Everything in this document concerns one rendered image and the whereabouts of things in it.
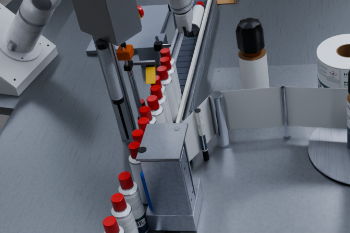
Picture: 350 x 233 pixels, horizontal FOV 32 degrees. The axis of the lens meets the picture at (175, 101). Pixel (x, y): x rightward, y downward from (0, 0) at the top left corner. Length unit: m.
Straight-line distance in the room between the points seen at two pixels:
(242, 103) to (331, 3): 0.96
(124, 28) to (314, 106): 0.59
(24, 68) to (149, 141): 1.07
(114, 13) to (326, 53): 0.71
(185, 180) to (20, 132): 0.90
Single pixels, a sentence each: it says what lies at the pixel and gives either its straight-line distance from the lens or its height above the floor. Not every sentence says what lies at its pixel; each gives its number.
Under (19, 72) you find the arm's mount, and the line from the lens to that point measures 2.49.
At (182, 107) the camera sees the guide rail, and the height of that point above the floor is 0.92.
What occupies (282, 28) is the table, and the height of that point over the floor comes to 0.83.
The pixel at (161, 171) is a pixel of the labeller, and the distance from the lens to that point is 1.52.
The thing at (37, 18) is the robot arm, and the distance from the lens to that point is 2.37.
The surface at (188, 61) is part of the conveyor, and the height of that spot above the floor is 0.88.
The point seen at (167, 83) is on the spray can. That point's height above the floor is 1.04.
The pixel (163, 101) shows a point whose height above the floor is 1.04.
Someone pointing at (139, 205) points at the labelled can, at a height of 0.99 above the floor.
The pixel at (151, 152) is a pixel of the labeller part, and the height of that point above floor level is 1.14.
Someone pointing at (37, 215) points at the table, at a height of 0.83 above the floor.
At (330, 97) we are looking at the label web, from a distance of 1.79.
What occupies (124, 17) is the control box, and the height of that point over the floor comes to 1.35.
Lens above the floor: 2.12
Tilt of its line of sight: 36 degrees down
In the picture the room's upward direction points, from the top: 12 degrees counter-clockwise
